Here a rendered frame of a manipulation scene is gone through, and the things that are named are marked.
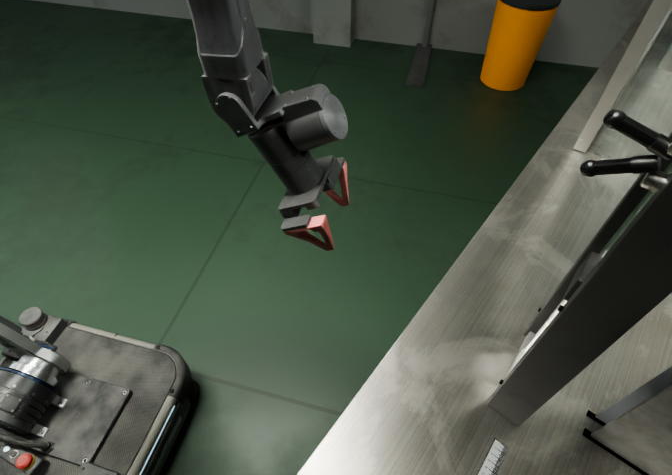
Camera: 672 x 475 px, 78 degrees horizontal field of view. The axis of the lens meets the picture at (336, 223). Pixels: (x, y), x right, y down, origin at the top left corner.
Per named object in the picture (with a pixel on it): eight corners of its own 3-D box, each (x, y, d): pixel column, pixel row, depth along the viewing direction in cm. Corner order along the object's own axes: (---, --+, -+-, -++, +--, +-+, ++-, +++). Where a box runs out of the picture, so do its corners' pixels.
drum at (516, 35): (527, 71, 303) (559, -14, 260) (529, 97, 280) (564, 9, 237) (476, 64, 309) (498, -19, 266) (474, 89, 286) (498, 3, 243)
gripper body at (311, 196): (339, 163, 63) (315, 124, 59) (321, 210, 57) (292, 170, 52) (305, 172, 66) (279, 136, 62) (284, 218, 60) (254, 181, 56)
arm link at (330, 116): (238, 65, 55) (208, 101, 49) (309, 30, 49) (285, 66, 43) (287, 137, 61) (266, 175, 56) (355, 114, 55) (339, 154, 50)
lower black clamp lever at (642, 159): (585, 171, 34) (582, 157, 33) (662, 166, 30) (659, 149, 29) (580, 180, 33) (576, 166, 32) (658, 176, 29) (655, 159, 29)
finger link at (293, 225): (357, 222, 64) (327, 178, 59) (346, 258, 60) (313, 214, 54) (321, 229, 68) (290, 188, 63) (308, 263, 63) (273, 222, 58)
